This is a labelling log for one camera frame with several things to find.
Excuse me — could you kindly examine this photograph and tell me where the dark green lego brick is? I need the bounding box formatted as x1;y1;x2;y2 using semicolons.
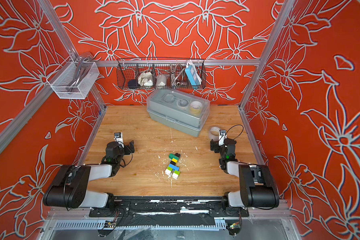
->
169;154;179;160

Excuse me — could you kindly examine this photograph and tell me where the blue lego brick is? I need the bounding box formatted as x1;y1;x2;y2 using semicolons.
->
169;164;179;171

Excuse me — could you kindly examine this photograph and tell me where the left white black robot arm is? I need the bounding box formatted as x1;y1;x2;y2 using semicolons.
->
43;141;135;211

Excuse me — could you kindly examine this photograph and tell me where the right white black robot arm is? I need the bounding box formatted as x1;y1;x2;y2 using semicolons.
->
210;139;280;210

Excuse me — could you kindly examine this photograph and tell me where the clear tape roll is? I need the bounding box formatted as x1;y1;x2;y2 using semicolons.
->
208;126;221;142

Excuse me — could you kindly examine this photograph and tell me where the grey plastic toolbox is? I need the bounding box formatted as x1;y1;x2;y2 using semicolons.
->
147;89;210;137

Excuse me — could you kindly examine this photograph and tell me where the white crumpled item in basket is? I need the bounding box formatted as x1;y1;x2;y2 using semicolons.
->
138;72;154;87

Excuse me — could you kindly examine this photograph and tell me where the blue box in basket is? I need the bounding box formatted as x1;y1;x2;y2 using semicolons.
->
185;65;201;87

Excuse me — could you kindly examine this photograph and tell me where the clear plastic bin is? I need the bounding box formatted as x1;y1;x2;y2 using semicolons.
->
47;60;100;100

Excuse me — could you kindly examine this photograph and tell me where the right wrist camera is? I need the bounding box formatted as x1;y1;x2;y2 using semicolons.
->
219;130;227;146

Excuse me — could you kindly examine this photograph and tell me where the black wire basket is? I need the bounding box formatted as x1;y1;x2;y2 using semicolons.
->
116;57;207;90

